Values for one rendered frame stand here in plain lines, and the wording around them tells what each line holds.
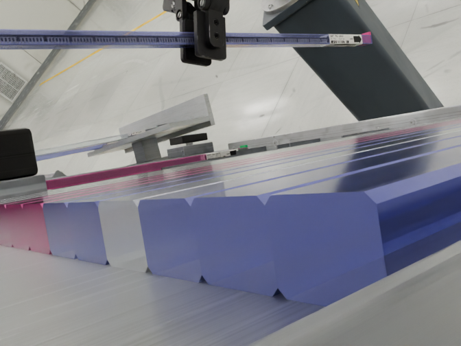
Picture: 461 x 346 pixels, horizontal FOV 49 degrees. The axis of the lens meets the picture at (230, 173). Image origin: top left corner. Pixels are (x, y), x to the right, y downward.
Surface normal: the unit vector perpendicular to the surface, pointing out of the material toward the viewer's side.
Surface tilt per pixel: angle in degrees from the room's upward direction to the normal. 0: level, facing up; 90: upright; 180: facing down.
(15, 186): 90
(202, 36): 90
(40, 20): 90
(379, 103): 90
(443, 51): 0
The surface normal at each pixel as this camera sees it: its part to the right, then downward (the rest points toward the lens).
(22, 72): 0.62, -0.06
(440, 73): -0.67, -0.55
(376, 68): -0.10, 0.72
